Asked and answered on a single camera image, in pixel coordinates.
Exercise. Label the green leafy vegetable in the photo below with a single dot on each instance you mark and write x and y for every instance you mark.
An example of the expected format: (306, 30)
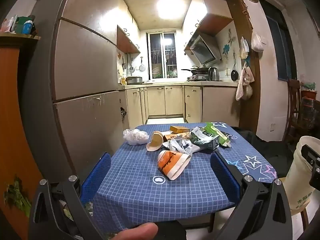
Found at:
(15, 197)

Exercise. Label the kitchen window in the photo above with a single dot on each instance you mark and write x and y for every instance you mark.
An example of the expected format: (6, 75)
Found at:
(162, 55)

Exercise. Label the person's left hand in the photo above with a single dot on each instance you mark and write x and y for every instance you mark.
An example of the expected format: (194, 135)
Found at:
(135, 232)

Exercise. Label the dark green carton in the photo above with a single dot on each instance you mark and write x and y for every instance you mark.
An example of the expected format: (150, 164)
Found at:
(205, 141)

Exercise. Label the black wok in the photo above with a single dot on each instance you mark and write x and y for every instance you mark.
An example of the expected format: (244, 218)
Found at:
(197, 69)

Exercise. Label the red plant pot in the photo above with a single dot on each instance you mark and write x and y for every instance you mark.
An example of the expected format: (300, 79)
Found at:
(309, 93)

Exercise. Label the steel kettle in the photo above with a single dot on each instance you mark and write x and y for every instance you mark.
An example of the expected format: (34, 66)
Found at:
(213, 74)

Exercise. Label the beige kitchen base cabinets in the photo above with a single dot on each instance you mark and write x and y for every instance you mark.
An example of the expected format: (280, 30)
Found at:
(172, 100)

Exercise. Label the blue checkered tablecloth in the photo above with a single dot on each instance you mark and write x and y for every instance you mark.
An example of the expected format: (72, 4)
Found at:
(135, 180)

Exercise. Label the cream plastic bucket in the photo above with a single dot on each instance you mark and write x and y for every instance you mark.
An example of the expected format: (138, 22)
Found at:
(297, 180)

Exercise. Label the dark blue window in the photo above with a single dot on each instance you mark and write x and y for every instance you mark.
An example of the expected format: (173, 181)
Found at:
(280, 42)

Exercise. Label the green container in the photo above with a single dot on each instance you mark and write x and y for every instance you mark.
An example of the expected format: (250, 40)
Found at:
(21, 21)

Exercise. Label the grey refrigerator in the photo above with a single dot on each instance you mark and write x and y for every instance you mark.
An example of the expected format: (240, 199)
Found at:
(82, 62)

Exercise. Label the orange wooden cabinet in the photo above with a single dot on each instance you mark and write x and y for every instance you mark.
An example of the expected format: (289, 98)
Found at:
(12, 105)

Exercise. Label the hanging translucent plastic bag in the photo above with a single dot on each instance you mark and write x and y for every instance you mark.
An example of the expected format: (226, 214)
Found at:
(244, 50)

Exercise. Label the hanging metal strainer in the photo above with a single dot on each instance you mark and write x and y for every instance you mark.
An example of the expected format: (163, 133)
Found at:
(142, 67)

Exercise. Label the hanging black frying pan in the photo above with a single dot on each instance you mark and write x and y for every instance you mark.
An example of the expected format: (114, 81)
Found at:
(234, 75)

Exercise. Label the hanging white plastic bag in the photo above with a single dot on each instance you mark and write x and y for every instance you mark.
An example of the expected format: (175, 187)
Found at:
(257, 42)

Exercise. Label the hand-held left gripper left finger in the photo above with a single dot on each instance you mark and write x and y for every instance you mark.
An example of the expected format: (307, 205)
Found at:
(96, 177)

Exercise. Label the white wall socket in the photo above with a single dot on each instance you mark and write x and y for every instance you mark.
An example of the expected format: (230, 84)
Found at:
(272, 127)

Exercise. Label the round ceiling light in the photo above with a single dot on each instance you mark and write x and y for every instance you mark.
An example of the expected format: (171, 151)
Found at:
(170, 3)

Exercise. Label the gas stove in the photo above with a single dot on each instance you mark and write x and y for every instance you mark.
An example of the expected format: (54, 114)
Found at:
(197, 77)

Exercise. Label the orange cardboard box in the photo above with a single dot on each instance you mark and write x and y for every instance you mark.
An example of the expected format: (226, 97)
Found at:
(178, 129)

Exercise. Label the dark wooden chair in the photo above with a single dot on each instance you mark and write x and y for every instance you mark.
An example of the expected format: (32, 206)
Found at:
(293, 105)

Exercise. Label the blue jar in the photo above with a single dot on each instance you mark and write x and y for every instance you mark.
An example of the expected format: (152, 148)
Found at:
(28, 27)

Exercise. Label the white wipes packet blue print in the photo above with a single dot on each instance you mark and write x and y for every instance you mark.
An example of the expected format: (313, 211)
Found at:
(186, 147)

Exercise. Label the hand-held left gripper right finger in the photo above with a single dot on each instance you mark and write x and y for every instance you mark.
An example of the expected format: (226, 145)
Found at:
(223, 180)

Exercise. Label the clear plastic bag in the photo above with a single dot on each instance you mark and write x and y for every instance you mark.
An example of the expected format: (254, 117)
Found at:
(135, 136)

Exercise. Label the hanging cloth bag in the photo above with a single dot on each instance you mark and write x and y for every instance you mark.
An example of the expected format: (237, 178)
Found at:
(243, 85)

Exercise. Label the kitchen wall cabinet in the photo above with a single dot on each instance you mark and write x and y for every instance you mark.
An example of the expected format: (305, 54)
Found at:
(212, 22)
(126, 40)

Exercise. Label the orange and white paper cup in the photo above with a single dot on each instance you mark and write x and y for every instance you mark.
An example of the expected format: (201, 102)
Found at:
(170, 163)

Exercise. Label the long light green box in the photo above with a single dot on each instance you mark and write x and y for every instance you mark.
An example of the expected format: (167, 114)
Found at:
(221, 135)

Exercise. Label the printed snack box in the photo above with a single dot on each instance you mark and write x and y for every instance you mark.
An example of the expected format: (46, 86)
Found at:
(170, 136)

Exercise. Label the steel range hood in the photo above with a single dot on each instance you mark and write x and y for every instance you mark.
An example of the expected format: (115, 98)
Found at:
(203, 48)

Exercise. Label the beige paper cup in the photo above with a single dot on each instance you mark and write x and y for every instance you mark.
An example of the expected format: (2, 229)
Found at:
(155, 142)

